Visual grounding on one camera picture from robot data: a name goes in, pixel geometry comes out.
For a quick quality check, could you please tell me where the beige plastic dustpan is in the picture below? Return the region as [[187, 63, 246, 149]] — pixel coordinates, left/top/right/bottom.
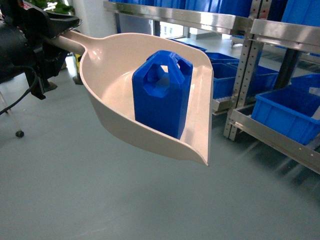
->
[[47, 30, 214, 165]]

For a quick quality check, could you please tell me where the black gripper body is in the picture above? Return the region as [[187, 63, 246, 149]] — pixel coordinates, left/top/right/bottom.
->
[[17, 0, 82, 100]]

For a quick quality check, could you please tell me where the blue plastic part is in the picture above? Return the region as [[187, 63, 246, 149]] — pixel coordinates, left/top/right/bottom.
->
[[132, 50, 193, 139]]

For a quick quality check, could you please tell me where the green potted plant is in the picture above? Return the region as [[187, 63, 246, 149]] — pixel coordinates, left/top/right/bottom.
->
[[27, 0, 76, 16]]

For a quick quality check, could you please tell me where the black cable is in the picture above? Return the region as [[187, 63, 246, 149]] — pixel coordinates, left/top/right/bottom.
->
[[0, 65, 41, 116]]

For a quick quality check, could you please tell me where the blue bin front right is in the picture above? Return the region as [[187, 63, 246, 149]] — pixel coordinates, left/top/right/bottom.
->
[[251, 86, 320, 145]]

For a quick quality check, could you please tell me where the metal shelf rack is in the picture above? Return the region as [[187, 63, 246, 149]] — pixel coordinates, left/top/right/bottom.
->
[[103, 0, 320, 173]]

